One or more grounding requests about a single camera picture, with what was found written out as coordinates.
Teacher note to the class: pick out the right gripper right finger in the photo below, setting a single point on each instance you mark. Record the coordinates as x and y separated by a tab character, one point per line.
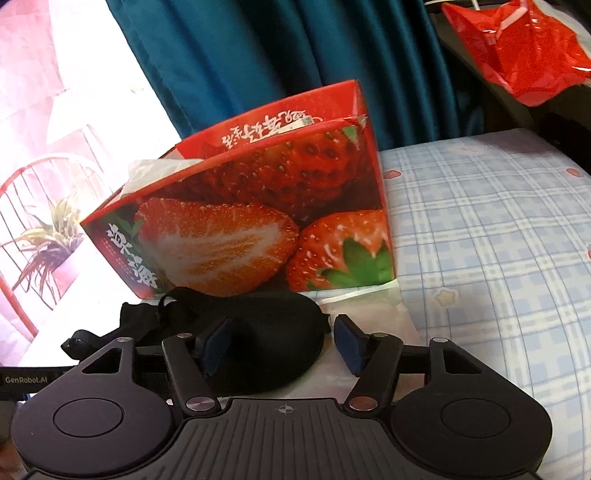
373	359

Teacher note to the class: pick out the black sleep mask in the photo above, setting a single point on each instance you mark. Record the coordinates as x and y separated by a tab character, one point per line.
273	337

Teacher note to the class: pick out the red plastic bag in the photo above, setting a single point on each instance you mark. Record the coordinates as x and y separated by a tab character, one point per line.
533	55

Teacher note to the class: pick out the teal curtain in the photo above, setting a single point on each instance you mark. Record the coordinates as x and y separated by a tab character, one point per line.
208	61

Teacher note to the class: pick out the potted spiky plant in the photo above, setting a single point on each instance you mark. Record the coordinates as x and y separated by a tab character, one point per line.
35	241

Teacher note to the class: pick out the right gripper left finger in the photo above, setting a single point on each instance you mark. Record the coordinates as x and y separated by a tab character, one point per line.
190	361

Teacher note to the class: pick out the red metal chair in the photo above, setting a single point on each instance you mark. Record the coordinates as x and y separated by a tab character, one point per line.
43	180

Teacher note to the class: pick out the pink sheer curtain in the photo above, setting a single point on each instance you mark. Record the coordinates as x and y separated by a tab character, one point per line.
30	82

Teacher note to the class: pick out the plaid blue tablecloth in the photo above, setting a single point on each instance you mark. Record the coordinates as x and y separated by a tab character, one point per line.
492	242

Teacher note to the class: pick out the red strawberry cardboard box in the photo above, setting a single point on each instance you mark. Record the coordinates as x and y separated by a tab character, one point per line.
287	196

